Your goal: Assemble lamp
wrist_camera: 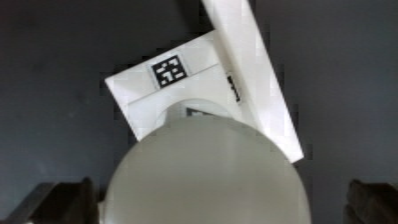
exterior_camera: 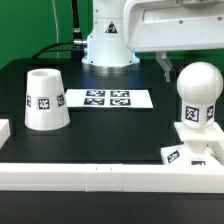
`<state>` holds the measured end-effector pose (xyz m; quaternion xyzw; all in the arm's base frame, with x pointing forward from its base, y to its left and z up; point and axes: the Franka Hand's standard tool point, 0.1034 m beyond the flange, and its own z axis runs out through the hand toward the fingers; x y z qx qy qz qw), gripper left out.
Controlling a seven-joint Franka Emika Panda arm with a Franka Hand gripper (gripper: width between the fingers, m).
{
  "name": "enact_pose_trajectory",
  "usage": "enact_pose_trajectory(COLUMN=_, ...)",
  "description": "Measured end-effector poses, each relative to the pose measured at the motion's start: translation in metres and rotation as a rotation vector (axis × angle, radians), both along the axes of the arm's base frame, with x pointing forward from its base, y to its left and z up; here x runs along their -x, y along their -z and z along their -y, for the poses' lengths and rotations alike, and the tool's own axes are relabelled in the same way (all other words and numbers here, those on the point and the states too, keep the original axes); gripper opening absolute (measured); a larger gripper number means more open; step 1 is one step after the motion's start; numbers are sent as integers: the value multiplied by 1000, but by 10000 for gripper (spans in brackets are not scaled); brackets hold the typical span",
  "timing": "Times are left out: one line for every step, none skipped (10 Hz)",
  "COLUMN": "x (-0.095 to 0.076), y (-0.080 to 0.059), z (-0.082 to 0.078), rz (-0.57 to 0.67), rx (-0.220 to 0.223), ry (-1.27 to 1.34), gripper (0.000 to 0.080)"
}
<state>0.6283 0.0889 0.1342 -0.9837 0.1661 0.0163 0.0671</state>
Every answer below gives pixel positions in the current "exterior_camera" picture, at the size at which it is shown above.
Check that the white marker tag sheet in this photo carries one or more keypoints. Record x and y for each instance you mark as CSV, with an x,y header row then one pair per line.
x,y
109,98

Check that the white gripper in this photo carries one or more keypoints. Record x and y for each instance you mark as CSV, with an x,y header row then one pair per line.
x,y
173,25

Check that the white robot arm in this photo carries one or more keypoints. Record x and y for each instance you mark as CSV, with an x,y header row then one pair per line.
x,y
106,47

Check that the white lamp shade cone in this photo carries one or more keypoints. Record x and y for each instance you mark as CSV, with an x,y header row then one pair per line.
x,y
45,107

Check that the white lamp base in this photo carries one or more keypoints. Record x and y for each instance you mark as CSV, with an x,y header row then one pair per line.
x,y
198,147

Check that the white front fence bar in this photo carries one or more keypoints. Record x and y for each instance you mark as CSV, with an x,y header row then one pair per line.
x,y
110,178

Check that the white left fence block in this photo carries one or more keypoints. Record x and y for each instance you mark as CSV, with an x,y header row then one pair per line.
x,y
4,131

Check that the white lamp bulb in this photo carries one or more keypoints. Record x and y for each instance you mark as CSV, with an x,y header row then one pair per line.
x,y
199,86

